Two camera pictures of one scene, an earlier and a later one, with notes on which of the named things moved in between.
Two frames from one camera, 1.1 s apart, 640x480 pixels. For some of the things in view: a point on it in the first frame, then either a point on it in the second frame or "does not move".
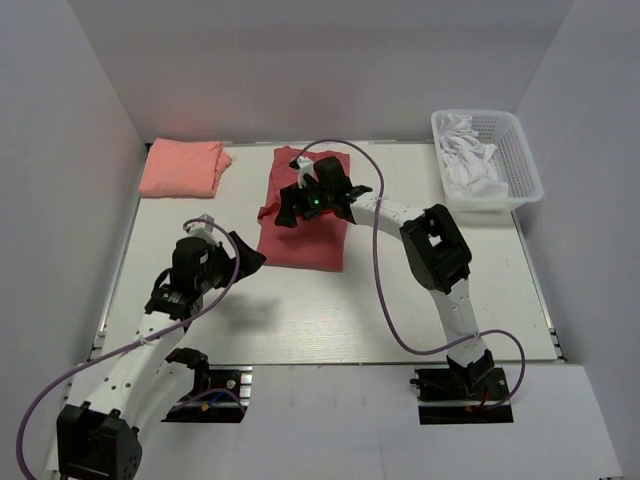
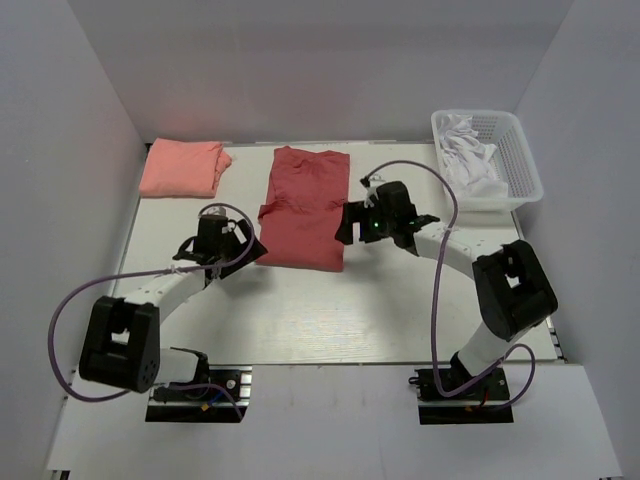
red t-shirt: x=316 y=242 does not move
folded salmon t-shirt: x=183 y=169 does not move
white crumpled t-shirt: x=468 y=161 does not move
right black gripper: x=290 y=198 → x=356 y=213
